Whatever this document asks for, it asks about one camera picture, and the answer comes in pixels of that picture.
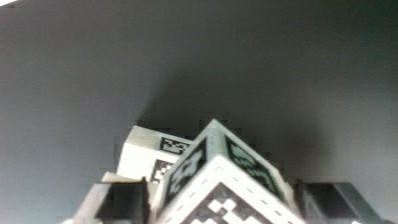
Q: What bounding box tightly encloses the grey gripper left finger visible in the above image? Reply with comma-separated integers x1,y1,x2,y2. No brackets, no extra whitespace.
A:
60,179,149,224

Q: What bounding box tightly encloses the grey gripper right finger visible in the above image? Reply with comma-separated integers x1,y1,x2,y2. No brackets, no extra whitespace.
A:
295,181,383,224

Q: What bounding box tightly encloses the white chair leg with tag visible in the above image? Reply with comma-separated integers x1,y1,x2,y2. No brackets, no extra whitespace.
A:
101,126,192,184

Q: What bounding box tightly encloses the white tagged cube nut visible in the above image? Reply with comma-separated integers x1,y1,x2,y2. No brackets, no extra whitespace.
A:
152,121,305,224

